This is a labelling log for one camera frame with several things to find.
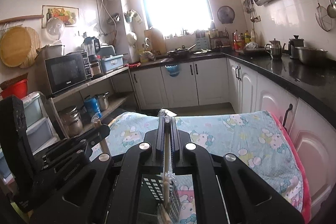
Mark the blender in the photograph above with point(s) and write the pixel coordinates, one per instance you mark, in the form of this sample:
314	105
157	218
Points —
92	53

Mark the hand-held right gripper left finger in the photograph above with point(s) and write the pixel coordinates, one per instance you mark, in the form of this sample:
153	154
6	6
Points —
161	145

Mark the dark green plastic utensil basket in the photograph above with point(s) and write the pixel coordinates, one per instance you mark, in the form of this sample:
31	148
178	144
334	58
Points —
157	187

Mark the metal tray with bag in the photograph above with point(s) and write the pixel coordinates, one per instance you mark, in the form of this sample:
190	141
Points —
250	48

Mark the black kitchen countertop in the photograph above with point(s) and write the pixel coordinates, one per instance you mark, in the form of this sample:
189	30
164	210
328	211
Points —
302	77

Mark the woven basket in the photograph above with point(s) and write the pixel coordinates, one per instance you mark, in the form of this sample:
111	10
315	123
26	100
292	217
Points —
13	81

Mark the steel kettle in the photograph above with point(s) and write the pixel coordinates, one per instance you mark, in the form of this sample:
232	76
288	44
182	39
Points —
275	50

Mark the round bamboo tray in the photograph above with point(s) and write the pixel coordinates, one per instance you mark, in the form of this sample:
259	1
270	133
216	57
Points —
17	47

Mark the pink fleece blanket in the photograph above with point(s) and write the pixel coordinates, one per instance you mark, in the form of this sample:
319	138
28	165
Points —
302	166

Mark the small steel pot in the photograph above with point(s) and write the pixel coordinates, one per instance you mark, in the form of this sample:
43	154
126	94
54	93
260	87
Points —
103	102

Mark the blue plastic tray box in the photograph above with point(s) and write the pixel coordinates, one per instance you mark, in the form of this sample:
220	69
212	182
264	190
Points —
112	64

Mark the fruit wall poster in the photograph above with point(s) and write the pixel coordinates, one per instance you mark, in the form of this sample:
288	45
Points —
59	12

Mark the large water jug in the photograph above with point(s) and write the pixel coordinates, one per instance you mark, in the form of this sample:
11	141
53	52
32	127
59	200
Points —
156	39

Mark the single unwrapped chopstick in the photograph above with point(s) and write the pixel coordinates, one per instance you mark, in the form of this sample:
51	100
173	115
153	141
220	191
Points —
96	123
99	122

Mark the red plastic bucket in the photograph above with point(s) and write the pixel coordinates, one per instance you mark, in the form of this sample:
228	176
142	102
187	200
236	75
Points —
15	90

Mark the hanging steel bowl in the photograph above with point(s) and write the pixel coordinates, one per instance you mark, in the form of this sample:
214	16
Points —
113	18

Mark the wall utensil holder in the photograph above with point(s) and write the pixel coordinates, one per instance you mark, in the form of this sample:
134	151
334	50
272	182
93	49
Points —
132	16

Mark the large steel pot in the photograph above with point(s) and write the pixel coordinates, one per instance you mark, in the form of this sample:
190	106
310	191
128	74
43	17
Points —
71	121

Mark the black frying pan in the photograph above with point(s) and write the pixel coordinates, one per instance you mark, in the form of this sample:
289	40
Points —
179	52

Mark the blue jug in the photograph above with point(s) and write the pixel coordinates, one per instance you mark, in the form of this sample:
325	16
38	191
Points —
92	108

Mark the cartoon printed bed sheet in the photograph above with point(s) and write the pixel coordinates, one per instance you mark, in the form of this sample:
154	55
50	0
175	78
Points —
236	134

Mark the yellow bottle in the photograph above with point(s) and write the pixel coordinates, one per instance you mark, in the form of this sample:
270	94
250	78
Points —
247	37

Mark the black microwave oven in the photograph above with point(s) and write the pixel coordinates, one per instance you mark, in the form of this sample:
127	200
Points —
67	73

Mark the grey toaster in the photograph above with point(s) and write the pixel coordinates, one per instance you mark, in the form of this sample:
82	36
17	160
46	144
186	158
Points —
107	50

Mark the black pot with lid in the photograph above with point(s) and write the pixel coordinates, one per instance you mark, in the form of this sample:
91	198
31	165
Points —
295	41

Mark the red label oil bottle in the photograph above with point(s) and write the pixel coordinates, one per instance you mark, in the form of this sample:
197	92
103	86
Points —
237	41

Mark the round wall fan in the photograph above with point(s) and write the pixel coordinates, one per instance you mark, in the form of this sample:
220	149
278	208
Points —
225	14

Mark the small hanging utensils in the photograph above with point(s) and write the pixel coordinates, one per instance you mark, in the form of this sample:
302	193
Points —
249	7

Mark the spice rack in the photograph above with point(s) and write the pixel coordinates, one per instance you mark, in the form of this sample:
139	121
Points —
218	39

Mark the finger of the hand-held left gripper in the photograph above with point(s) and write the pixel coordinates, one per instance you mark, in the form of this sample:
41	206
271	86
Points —
94	134
71	157

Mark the wooden rolling pin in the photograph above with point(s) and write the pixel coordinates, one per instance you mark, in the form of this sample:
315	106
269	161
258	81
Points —
21	18

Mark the blue basin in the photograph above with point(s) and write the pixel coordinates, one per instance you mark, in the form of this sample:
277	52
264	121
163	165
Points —
173	70

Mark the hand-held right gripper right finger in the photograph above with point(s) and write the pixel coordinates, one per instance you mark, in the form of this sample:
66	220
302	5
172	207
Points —
173	145

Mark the small drawer organizer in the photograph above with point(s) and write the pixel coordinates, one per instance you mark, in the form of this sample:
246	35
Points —
202	40

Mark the wooden shelf rack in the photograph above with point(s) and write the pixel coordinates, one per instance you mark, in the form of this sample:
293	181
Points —
105	77

